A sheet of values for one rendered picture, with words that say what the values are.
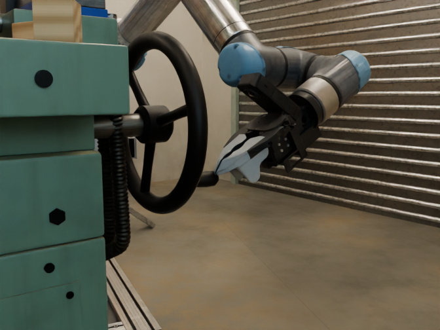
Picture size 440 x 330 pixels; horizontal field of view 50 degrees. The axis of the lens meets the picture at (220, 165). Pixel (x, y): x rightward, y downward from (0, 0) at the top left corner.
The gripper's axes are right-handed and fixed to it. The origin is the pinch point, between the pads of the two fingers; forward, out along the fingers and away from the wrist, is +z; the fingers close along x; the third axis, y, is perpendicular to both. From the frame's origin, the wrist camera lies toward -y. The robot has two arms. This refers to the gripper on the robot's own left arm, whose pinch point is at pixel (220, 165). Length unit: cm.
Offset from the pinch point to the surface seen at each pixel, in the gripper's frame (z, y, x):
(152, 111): 2.1, -10.5, 8.0
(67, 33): 15.6, -27.6, -14.3
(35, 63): 20.7, -27.1, -18.7
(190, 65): -2.0, -15.8, -1.4
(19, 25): 15.7, -29.8, -2.4
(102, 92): 17.2, -22.4, -18.7
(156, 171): -122, 146, 350
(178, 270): -25, 101, 134
